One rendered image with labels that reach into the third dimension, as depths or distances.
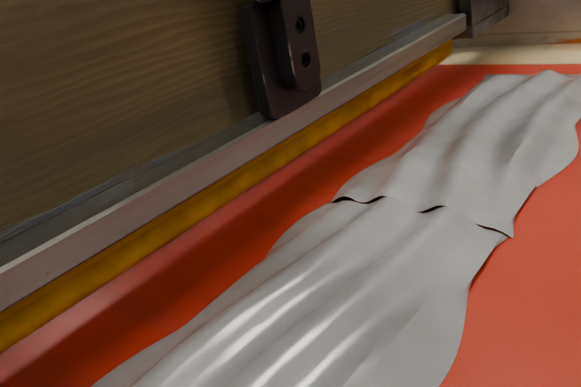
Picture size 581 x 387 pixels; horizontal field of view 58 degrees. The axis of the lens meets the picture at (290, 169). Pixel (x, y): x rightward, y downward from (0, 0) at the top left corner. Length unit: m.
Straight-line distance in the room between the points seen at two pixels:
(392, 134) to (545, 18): 0.18
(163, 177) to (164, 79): 0.03
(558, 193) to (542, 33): 0.23
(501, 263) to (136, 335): 0.11
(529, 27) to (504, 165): 0.22
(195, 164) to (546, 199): 0.12
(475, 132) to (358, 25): 0.07
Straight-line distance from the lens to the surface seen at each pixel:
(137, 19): 0.17
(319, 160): 0.25
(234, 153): 0.18
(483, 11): 0.37
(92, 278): 0.18
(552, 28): 0.42
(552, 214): 0.19
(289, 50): 0.18
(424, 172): 0.22
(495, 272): 0.16
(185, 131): 0.18
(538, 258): 0.17
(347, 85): 0.23
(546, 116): 0.26
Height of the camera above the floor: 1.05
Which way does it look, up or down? 23 degrees down
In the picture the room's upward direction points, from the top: 11 degrees counter-clockwise
